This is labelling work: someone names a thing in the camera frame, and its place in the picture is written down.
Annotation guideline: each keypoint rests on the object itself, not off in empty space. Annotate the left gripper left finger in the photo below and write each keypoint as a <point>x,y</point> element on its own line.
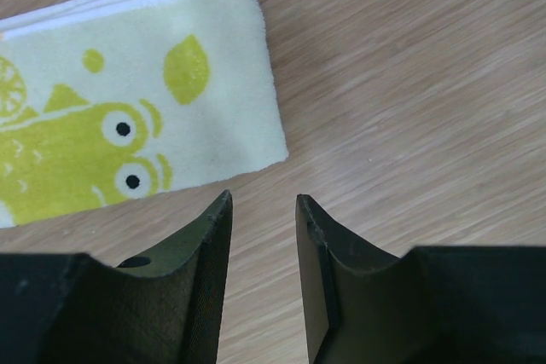
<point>163,305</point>

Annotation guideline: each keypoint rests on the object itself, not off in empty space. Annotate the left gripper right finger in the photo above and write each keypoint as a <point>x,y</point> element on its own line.
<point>435,304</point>

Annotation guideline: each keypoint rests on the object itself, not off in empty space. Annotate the yellow green crocodile towel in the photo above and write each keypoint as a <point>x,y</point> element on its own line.
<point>103,101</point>

